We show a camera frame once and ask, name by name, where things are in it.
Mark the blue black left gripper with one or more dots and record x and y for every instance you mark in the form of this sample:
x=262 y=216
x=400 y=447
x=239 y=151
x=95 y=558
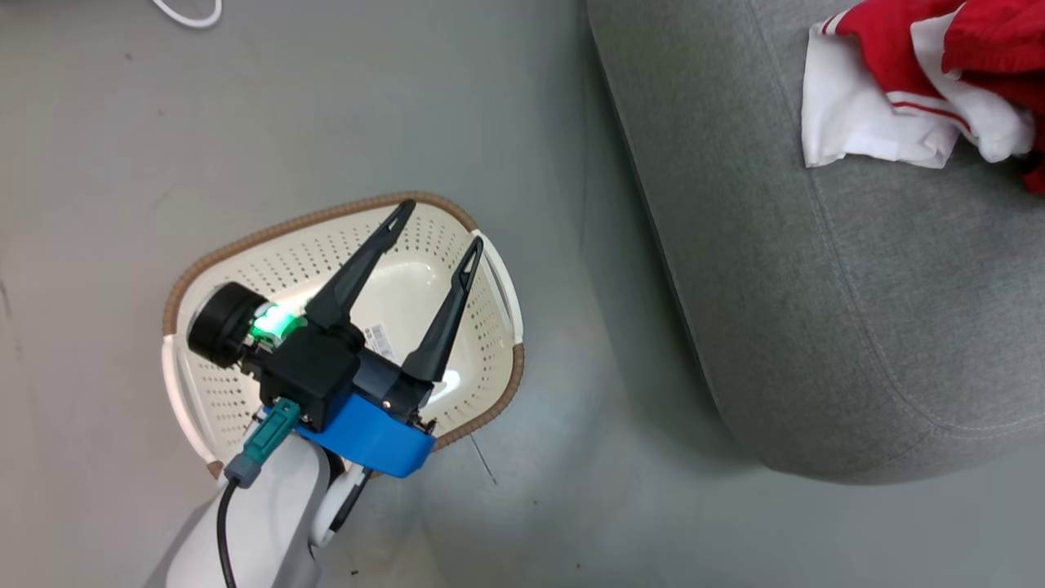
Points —
x=371 y=433

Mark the red and white garment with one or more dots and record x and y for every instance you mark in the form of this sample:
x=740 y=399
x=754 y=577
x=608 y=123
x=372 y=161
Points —
x=890 y=49

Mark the cream laundry basket brown rim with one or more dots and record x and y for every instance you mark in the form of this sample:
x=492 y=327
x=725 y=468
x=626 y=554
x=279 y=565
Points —
x=433 y=245

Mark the white barcode sticker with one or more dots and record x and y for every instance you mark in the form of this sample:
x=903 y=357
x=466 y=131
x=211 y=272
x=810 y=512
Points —
x=380 y=341

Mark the grey fabric sofa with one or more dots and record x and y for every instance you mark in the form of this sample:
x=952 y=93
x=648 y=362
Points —
x=816 y=286

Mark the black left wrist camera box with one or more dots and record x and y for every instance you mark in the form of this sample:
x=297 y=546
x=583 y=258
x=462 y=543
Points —
x=314 y=376

